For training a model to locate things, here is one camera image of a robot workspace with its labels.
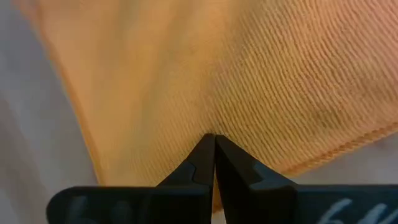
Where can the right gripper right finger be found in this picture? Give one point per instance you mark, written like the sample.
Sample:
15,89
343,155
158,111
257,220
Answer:
239,177

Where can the orange microfiber towel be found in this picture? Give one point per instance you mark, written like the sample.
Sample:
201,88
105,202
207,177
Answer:
217,77

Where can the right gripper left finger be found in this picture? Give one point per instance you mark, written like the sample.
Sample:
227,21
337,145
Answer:
199,168

